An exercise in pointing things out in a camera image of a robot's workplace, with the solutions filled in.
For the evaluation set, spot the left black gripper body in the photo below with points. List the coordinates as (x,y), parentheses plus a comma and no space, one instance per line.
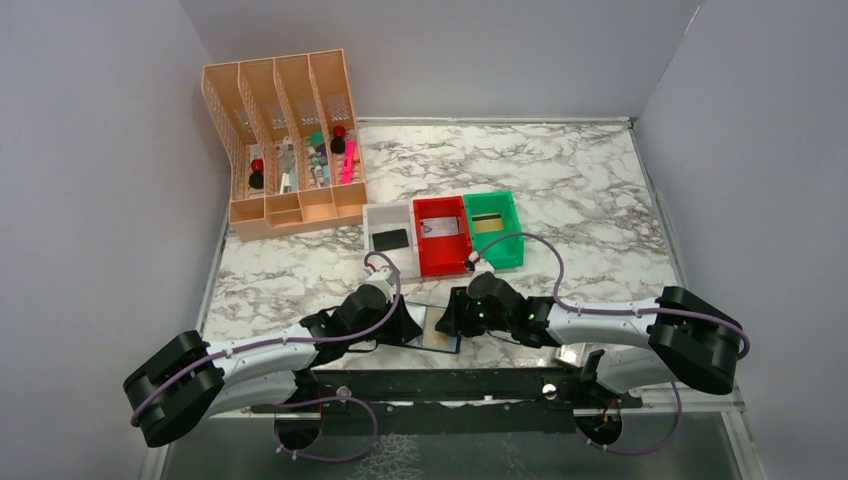
(403,321)

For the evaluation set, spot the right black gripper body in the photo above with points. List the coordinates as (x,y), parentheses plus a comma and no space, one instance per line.
(454,317)

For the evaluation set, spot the black leather card holder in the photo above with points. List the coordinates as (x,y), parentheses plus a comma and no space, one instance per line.
(417,312)

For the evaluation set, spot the red plastic bin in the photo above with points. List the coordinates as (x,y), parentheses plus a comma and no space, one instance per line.
(445,255)

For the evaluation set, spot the white plastic bin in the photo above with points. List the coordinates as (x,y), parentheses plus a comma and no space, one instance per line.
(390,228)

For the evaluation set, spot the silver patterned credit card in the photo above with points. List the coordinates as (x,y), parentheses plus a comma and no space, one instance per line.
(437,227)

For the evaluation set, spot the green plastic bin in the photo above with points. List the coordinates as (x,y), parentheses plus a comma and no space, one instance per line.
(507,253)

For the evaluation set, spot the peach plastic desk organizer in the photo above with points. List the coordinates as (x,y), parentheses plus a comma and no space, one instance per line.
(254,105)

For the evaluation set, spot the silver card tin box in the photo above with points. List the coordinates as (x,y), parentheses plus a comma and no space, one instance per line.
(571,355)

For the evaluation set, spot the gold card in holder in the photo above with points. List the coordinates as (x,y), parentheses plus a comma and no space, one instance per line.
(434,340)

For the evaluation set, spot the black credit card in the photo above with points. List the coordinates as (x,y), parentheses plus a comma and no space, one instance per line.
(390,240)

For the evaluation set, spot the gold credit card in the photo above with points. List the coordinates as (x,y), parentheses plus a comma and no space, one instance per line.
(487,223)

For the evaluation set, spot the pink highlighter pen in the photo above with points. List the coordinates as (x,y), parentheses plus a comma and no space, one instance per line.
(349,162)

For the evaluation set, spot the red black stamp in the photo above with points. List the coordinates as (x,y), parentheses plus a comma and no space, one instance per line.
(338,141)
(256,177)

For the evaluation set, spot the white stapler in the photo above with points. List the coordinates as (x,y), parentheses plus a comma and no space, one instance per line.
(286,166)

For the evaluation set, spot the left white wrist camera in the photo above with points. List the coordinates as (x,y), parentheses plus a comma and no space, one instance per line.
(384,279)

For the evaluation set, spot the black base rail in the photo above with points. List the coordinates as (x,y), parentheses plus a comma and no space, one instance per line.
(442,401)

